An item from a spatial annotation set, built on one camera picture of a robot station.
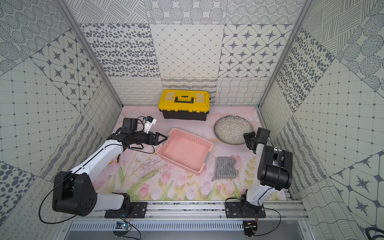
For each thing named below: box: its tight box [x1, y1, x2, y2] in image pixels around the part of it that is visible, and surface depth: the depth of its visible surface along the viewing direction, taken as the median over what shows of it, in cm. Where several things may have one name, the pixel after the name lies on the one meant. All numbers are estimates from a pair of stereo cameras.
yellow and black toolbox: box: [158, 89, 211, 121], surface depth 103 cm
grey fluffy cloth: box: [211, 156, 238, 182], surface depth 86 cm
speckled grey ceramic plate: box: [213, 115, 254, 145], surface depth 106 cm
